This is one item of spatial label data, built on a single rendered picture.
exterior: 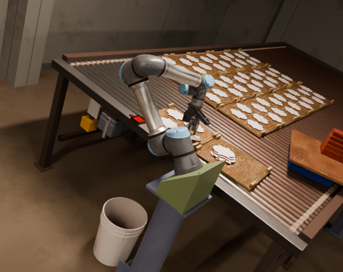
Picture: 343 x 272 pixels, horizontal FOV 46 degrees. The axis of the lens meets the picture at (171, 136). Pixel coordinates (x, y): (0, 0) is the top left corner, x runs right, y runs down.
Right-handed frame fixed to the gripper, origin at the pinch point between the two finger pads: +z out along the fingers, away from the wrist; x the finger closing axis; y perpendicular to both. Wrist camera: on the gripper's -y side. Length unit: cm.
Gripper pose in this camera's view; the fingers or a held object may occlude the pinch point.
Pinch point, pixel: (190, 136)
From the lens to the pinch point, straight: 251.6
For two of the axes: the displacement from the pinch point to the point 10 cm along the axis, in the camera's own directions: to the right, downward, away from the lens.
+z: -2.5, 9.2, 3.0
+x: -5.2, 1.3, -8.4
